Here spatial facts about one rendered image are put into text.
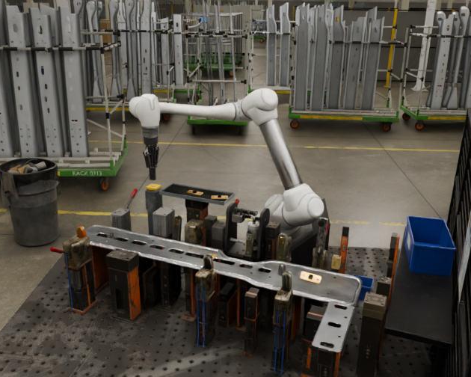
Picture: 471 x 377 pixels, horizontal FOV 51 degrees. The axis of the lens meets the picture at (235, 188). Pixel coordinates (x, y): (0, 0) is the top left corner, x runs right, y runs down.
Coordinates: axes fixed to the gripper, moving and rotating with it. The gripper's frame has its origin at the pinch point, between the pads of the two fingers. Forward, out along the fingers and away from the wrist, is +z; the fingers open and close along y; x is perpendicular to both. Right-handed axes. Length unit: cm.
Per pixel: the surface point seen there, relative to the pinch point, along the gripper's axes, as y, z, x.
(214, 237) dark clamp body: 18, 21, 44
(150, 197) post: 3.2, 12.7, 0.2
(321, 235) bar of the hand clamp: 19, 9, 95
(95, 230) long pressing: 30.6, 23.2, -15.9
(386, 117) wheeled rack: -657, 95, 62
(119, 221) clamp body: 21.0, 20.8, -8.0
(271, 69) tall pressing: -880, 54, -222
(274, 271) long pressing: 33, 23, 79
